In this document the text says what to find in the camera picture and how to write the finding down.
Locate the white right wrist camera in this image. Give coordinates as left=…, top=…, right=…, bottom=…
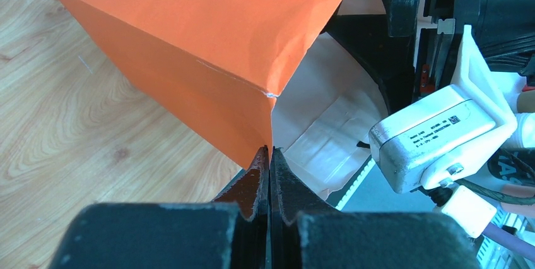
left=369, top=25, right=517, bottom=194

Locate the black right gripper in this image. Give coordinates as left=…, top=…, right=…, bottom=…
left=324, top=0, right=534, bottom=112

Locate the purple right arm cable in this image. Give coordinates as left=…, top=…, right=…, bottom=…
left=483, top=221, right=535, bottom=261

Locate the orange and white paper bag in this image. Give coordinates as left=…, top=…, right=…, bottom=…
left=59, top=0, right=387, bottom=198

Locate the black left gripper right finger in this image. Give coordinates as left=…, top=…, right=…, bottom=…
left=269, top=148, right=479, bottom=268

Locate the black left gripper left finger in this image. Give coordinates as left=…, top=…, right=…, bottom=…
left=50, top=146, right=269, bottom=268

